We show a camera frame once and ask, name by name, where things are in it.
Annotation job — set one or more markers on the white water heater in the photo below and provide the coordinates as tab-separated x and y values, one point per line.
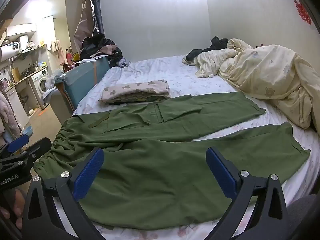
10	51

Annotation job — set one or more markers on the red wall decoration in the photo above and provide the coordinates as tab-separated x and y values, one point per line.
303	15

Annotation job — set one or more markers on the dark clothing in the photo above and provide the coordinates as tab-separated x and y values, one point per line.
217	42

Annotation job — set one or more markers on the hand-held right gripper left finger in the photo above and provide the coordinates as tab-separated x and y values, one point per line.
88	175

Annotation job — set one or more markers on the green pants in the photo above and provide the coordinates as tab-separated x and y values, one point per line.
160	175

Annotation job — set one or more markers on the white wall cabinet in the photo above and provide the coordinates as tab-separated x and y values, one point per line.
21	29

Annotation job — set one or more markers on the white floor cabinet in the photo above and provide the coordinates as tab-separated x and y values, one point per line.
16	107

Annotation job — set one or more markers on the person's left hand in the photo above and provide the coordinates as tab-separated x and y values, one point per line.
18	205

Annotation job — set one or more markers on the folded beige bear-print cloth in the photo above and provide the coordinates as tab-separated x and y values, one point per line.
135	91

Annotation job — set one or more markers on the cream bear-print quilt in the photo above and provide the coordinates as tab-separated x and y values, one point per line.
270	75

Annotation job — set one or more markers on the pink hanging garment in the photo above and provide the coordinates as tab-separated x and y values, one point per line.
7	115

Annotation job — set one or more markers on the white floral bed sheet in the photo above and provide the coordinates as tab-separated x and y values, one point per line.
175	72

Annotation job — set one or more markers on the grey cloth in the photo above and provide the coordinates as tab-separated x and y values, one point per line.
305	217

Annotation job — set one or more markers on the brown curtain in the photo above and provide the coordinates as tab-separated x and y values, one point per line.
85	25

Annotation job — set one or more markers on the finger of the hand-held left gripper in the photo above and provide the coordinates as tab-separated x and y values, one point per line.
40	150
18	142

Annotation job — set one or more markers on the pink hanging towel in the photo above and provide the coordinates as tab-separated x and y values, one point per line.
60	52

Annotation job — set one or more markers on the teal suitcase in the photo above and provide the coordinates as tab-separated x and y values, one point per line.
82	80

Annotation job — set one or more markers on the blue basin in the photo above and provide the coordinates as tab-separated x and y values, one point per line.
27	132

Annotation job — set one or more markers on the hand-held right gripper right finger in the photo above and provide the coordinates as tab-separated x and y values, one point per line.
220	172

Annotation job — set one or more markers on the white washing machine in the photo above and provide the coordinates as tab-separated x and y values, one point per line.
41	83

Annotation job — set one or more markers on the pile of dark clothes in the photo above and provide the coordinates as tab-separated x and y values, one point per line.
100	45

